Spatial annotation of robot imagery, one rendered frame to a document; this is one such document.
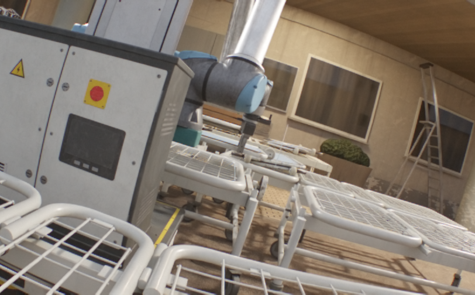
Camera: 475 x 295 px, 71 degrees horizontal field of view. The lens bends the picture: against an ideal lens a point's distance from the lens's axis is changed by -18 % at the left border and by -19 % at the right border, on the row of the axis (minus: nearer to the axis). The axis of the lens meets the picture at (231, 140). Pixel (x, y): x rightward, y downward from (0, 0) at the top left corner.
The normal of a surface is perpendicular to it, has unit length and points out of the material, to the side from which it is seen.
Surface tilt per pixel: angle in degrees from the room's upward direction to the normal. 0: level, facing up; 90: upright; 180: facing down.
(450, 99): 90
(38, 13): 90
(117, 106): 90
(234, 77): 75
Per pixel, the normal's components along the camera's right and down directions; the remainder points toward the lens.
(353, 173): 0.04, 0.27
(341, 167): -0.37, 0.14
